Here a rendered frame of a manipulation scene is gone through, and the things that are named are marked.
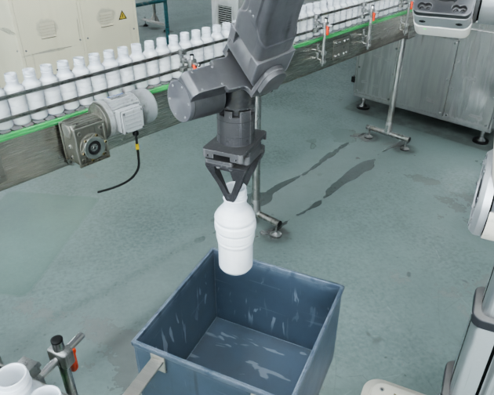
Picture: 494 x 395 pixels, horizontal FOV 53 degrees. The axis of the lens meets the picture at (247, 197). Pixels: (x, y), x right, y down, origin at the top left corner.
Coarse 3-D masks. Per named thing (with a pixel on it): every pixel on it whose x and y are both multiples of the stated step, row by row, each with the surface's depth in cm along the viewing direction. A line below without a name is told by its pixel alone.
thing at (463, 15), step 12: (420, 0) 76; (432, 0) 76; (444, 0) 75; (456, 0) 74; (468, 0) 74; (420, 12) 76; (432, 12) 76; (444, 12) 75; (456, 12) 74; (468, 12) 74
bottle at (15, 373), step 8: (0, 368) 59; (8, 368) 60; (16, 368) 60; (24, 368) 59; (0, 376) 59; (8, 376) 60; (16, 376) 61; (24, 376) 58; (0, 384) 59; (8, 384) 60; (16, 384) 57; (24, 384) 58; (32, 384) 61; (40, 384) 62; (0, 392) 57; (8, 392) 57; (16, 392) 58; (24, 392) 58; (32, 392) 60
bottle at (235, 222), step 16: (240, 192) 78; (224, 208) 80; (240, 208) 80; (224, 224) 80; (240, 224) 80; (224, 240) 82; (240, 240) 81; (224, 256) 84; (240, 256) 84; (240, 272) 85
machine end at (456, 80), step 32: (480, 32) 346; (384, 64) 405; (416, 64) 386; (448, 64) 370; (480, 64) 354; (384, 96) 416; (416, 96) 397; (448, 96) 379; (480, 96) 363; (480, 128) 373
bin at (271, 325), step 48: (192, 288) 108; (240, 288) 117; (288, 288) 110; (336, 288) 104; (144, 336) 94; (192, 336) 114; (240, 336) 120; (288, 336) 117; (144, 384) 85; (192, 384) 89; (240, 384) 83; (288, 384) 108
